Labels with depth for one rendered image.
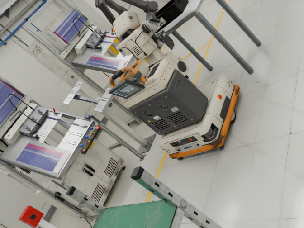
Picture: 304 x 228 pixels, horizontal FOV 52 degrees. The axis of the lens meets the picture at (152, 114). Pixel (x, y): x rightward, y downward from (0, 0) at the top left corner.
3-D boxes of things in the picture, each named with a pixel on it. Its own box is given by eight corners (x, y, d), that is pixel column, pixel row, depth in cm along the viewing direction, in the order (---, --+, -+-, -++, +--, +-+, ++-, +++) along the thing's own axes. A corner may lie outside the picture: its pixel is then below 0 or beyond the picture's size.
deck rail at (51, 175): (62, 178, 292) (59, 175, 287) (60, 180, 291) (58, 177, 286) (2, 159, 313) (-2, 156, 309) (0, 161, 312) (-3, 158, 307)
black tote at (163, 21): (144, 43, 306) (135, 35, 302) (150, 32, 315) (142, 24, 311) (182, 12, 262) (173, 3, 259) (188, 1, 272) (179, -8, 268)
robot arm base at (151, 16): (143, 26, 249) (151, 18, 240) (141, 16, 251) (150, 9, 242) (151, 28, 254) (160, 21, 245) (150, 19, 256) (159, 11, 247)
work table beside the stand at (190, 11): (253, 73, 290) (195, 11, 263) (199, 96, 343) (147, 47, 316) (261, 42, 315) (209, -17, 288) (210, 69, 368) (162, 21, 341)
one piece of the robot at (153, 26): (156, 31, 243) (147, 20, 240) (152, 34, 247) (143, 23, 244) (162, 25, 249) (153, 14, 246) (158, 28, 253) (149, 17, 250)
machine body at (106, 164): (128, 163, 374) (87, 133, 353) (102, 217, 334) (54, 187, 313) (102, 172, 423) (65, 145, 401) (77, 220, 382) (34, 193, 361)
